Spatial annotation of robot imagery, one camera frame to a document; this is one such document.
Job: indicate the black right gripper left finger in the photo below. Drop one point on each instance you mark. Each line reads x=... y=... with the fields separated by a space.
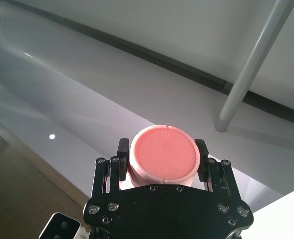
x=104 y=174

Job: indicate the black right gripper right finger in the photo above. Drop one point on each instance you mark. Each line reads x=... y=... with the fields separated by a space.
x=221 y=176

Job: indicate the pink plastic cup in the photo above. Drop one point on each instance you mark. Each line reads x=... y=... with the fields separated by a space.
x=165 y=154

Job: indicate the round white ceiling light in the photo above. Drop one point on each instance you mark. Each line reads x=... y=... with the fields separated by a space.
x=51 y=136

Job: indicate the thick grey horizontal rail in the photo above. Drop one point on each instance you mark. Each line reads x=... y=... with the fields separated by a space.
x=256 y=57

